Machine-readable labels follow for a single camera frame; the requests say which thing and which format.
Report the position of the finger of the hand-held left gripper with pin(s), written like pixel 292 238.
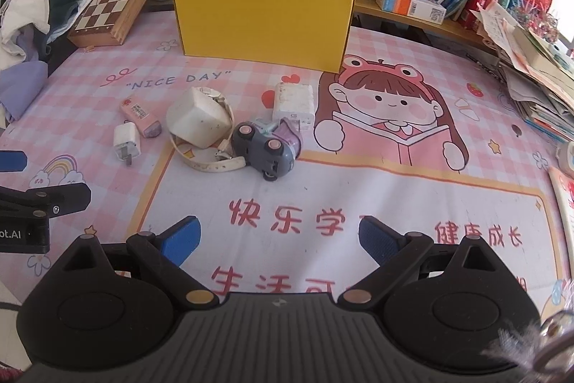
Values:
pixel 11 161
pixel 62 197

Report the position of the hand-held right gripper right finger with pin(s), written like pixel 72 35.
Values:
pixel 379 239

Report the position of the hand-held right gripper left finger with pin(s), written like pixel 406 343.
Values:
pixel 179 241

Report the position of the small white charger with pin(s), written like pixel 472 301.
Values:
pixel 125 138

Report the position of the pink rectangular eraser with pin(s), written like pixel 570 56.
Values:
pixel 139 114

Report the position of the grey toy car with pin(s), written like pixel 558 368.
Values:
pixel 260 149

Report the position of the large white charger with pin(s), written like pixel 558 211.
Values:
pixel 291 102

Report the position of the yellow cardboard box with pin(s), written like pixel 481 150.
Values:
pixel 260 24

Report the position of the pink printed desktop mat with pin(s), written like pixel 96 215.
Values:
pixel 358 185

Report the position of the pile of clothes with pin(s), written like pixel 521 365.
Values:
pixel 27 24

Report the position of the grey fluffy keyring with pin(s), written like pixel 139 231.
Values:
pixel 515 347

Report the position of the pink booklet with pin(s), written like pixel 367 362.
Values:
pixel 564 203

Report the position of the white power strip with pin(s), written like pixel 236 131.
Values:
pixel 567 158

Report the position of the pile of papers and books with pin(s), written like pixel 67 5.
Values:
pixel 533 69

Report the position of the orange and white carton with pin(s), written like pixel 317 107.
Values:
pixel 410 4

